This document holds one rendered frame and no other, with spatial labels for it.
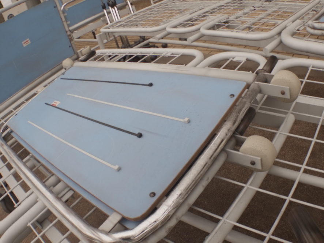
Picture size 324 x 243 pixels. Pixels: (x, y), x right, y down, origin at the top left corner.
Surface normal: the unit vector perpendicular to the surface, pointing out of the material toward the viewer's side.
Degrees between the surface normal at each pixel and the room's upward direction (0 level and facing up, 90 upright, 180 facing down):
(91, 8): 90
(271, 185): 0
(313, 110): 90
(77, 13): 90
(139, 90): 5
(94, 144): 5
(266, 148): 39
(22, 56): 91
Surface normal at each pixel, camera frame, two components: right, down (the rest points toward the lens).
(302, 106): -0.62, 0.56
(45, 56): 0.74, 0.18
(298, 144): -0.27, -0.81
